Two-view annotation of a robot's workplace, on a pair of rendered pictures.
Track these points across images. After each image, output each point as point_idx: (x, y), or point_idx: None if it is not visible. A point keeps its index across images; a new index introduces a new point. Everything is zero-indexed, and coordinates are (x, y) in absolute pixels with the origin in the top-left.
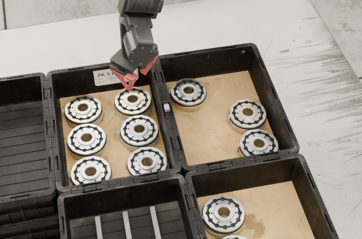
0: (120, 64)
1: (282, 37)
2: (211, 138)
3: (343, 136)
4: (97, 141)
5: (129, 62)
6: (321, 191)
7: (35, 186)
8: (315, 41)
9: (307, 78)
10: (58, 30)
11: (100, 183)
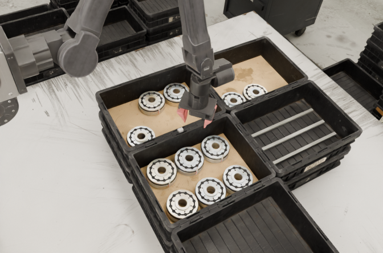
0: (214, 107)
1: (30, 116)
2: (174, 121)
3: (126, 77)
4: (211, 182)
5: (209, 102)
6: None
7: (259, 217)
8: (33, 96)
9: (76, 98)
10: None
11: (258, 152)
